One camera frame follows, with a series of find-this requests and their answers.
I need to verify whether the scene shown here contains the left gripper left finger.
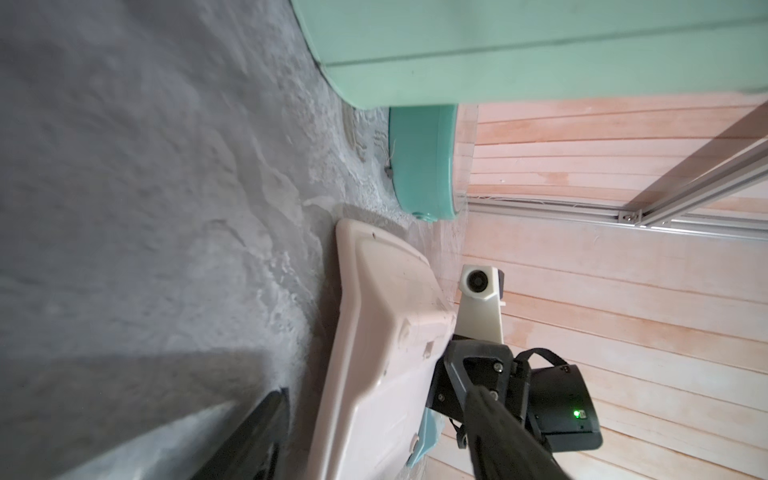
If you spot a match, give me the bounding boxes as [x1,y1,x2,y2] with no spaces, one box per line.
[192,388,290,480]

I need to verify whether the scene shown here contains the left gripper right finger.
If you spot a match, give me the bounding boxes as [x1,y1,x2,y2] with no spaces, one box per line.
[464,386,569,480]

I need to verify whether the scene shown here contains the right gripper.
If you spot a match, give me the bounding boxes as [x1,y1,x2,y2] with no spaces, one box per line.
[426,338,603,453]

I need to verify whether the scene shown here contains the pink calculator back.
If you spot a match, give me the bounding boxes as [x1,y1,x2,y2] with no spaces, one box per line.
[306,219,456,479]

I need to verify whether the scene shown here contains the teal calculator face down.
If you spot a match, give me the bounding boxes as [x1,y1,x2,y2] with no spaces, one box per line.
[406,408,445,468]

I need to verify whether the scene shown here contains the green pen cup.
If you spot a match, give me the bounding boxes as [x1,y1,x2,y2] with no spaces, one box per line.
[293,1,767,109]

